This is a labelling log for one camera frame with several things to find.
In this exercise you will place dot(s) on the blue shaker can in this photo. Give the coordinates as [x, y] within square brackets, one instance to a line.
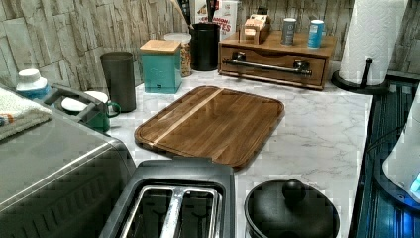
[315, 34]

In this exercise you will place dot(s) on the glass jar with white lid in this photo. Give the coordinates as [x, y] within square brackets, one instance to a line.
[184, 39]

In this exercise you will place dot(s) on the wooden spoon handle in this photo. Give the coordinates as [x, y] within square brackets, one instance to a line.
[179, 10]

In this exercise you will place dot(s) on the wooden drawer organizer box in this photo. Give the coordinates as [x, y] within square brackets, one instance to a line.
[272, 43]

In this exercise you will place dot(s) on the green mug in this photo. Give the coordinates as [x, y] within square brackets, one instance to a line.
[101, 120]

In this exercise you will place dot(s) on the grey salt shaker can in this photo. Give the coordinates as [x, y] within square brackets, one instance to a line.
[288, 29]

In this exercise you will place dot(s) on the dark grey tall cup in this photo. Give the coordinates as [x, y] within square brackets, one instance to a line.
[118, 69]

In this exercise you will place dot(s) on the wooden drawer with metal handle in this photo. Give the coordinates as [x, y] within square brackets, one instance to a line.
[273, 66]

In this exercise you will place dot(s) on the white lidded blue bottle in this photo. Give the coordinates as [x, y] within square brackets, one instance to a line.
[31, 85]

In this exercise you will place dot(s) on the grey dish rack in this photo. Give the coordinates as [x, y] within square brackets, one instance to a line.
[79, 106]

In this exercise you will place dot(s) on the folded white towel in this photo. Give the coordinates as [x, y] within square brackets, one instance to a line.
[19, 113]

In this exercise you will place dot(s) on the black paper towel holder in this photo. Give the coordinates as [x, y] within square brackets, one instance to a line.
[362, 87]

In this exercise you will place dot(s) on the white paper towel roll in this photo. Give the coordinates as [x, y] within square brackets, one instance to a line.
[372, 33]

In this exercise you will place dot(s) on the black utensil canister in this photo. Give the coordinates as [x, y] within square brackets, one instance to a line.
[204, 46]

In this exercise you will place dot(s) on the teal canister with wooden lid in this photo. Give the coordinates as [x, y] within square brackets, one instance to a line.
[161, 65]

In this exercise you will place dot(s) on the black two-slot toaster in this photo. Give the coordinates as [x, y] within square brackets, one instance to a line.
[179, 198]

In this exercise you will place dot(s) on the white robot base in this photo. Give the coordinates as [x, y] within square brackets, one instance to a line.
[399, 173]

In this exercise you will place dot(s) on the wooden tea bag holder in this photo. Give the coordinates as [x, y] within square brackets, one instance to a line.
[255, 30]

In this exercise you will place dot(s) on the stainless toaster oven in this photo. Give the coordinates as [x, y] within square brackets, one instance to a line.
[60, 179]

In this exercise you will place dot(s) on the wooden cutting board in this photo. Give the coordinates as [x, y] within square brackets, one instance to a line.
[225, 125]

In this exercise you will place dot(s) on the black pot with lid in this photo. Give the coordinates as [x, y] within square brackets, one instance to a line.
[289, 209]

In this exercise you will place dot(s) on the cereal box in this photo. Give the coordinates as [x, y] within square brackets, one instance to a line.
[225, 15]

